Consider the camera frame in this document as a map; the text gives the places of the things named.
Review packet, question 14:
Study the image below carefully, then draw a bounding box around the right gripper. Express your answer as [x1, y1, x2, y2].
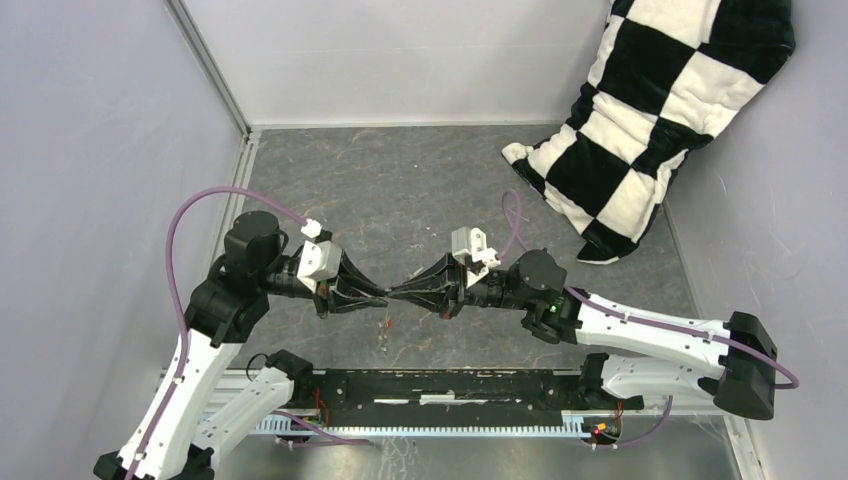
[388, 252, 532, 320]

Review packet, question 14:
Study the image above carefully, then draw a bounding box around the large metal keyring plate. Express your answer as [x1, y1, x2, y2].
[377, 303, 393, 353]

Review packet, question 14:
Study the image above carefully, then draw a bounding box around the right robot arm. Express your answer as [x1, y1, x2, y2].
[387, 249, 778, 420]

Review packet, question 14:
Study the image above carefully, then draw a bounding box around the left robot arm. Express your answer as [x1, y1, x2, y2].
[93, 211, 387, 479]

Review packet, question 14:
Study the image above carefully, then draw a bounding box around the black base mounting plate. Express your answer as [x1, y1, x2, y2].
[283, 369, 645, 428]

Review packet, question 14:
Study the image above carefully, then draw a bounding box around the black and white checkered blanket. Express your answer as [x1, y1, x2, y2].
[502, 1, 796, 265]

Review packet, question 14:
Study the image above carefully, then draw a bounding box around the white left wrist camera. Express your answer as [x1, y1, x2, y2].
[296, 241, 343, 293]

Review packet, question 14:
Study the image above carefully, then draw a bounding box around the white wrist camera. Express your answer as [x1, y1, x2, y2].
[451, 227, 501, 288]
[296, 241, 343, 293]

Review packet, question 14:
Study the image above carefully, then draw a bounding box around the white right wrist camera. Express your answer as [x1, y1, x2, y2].
[451, 227, 501, 288]

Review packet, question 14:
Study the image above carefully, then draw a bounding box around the aluminium frame rail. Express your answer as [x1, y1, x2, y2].
[150, 368, 752, 417]

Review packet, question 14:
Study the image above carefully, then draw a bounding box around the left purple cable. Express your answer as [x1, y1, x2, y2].
[122, 187, 376, 480]

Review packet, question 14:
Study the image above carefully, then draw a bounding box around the purple cable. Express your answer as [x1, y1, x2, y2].
[122, 187, 376, 480]
[500, 188, 801, 452]

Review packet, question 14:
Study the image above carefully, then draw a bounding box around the white slotted cable duct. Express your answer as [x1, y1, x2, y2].
[251, 414, 590, 440]

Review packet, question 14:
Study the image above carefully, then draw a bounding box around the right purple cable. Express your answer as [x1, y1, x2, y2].
[500, 188, 801, 452]

